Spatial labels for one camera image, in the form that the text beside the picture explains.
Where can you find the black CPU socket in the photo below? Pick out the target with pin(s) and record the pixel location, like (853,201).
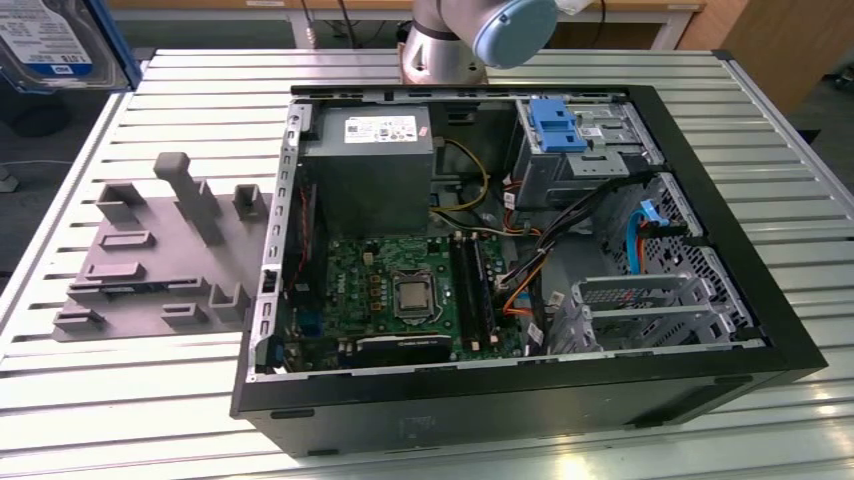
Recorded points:
(414,275)

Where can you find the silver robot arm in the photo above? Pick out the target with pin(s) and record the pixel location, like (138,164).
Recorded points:
(441,50)

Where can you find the green motherboard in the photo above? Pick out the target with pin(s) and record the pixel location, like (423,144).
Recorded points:
(354,270)

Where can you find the black mesh bin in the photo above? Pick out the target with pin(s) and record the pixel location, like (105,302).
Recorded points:
(34,115)

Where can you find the metal optical drive cage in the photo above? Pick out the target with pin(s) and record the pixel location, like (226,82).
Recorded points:
(601,165)

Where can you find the wooden desk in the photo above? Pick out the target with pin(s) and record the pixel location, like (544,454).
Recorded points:
(634,35)

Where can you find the grey power supply unit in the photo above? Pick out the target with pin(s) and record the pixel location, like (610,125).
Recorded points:
(367,185)

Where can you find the black graphics card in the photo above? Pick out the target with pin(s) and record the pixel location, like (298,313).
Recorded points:
(401,350)

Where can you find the black office chair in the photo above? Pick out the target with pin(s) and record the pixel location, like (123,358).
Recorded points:
(842,80)

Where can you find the black PC case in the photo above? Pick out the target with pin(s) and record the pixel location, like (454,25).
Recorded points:
(467,400)

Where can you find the blue plastic drive latch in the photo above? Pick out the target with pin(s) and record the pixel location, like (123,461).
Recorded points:
(557,140)

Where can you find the grey parts rack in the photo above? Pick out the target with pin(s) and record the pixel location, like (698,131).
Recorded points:
(167,270)

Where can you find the wooden cabinet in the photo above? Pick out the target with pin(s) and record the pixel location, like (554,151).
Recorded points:
(768,50)

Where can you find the grey floor object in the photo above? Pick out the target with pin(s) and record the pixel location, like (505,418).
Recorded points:
(7,180)

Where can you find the black RAM stick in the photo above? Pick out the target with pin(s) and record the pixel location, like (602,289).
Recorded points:
(483,285)

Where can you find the blue video port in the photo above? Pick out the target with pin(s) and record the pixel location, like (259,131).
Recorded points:
(275,357)

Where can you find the blue expansion slot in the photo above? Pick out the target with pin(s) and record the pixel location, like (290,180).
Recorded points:
(311,322)

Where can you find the hard disk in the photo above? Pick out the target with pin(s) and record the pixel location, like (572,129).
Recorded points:
(47,45)

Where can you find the silver CPU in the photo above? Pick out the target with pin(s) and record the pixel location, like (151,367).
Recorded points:
(414,296)

